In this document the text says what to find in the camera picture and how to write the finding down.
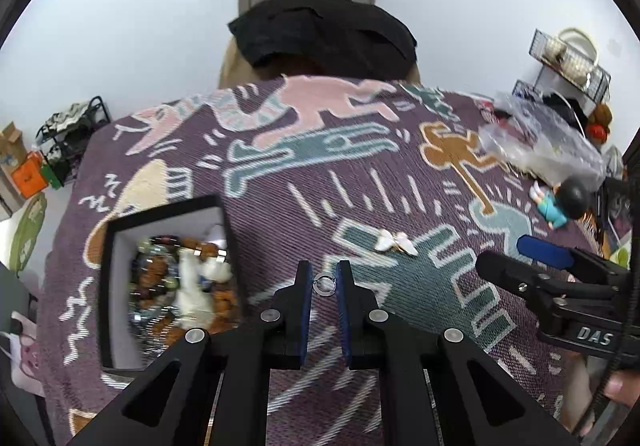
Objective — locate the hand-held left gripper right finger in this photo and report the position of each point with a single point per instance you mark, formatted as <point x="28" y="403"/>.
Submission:
<point x="344" y="316"/>

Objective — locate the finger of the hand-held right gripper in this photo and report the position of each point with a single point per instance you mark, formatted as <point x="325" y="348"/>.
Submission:
<point x="500" y="268"/>
<point x="545" y="253"/>

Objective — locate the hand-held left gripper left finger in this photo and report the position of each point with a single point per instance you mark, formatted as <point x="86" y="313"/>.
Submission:
<point x="303" y="316"/>

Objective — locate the white butterfly hair clip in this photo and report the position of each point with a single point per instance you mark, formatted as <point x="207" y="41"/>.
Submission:
<point x="387" y="241"/>

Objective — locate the black jewelry box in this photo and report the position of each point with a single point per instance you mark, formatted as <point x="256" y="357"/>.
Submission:
<point x="165" y="212"/>

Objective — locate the person's right hand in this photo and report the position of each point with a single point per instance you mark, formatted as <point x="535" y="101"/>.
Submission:
<point x="575" y="391"/>

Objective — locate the black-haired toy figurine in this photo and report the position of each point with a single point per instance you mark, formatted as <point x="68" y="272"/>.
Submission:
<point x="575" y="198"/>

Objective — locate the clear plastic bags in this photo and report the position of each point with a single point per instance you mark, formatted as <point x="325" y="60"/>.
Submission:
<point x="545" y="150"/>

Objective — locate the orange plush toy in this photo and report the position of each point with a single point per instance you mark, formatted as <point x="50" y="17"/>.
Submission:
<point x="600" y="118"/>

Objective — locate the black bag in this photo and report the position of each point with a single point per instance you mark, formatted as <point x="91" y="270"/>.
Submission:
<point x="562" y="108"/>

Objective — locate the purple printed blanket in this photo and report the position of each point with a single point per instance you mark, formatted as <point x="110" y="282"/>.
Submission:
<point x="350" y="150"/>

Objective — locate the tan chair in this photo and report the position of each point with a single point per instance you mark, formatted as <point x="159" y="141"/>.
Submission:
<point x="227" y="70"/>

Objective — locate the black cloth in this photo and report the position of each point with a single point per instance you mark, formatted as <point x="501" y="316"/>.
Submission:
<point x="320" y="30"/>

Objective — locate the pink white bag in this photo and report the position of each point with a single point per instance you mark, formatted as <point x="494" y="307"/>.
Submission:
<point x="20" y="356"/>

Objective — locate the green round cushion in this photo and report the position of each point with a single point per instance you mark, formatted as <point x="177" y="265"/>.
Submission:
<point x="27" y="236"/>

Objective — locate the black shoe rack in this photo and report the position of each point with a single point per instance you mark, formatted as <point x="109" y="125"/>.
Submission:
<point x="75" y="135"/>

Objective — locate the orange box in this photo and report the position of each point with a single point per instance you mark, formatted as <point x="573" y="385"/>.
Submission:
<point x="30" y="175"/>

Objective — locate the cardboard box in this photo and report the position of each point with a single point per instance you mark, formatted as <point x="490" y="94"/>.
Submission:
<point x="12" y="140"/>

